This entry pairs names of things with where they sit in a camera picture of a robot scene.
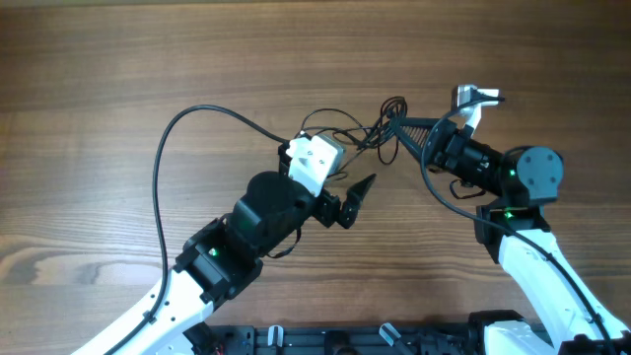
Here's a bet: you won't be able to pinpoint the thin black cables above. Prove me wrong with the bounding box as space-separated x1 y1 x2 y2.
295 96 409 181

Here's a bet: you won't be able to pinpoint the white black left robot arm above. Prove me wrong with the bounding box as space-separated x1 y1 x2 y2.
78 136 376 354

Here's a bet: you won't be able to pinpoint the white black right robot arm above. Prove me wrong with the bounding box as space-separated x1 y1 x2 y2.
389 117 630 354

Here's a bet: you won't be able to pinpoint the black right camera cable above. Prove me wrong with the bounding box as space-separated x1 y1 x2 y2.
420 96 620 355

